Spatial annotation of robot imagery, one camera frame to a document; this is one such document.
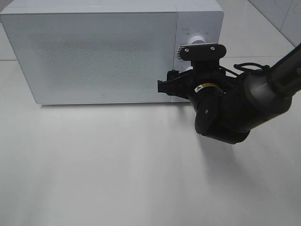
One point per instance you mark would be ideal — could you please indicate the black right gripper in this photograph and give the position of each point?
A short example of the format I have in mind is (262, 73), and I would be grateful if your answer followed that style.
(200, 87)

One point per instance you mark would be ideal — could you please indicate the white microwave door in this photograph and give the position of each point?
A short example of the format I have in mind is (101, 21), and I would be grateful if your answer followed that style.
(93, 58)

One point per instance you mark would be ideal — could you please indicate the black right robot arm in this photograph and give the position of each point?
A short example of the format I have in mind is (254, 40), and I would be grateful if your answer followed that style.
(229, 105)

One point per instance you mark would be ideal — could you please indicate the white microwave oven body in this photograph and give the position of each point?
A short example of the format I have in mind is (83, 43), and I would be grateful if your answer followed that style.
(192, 16)

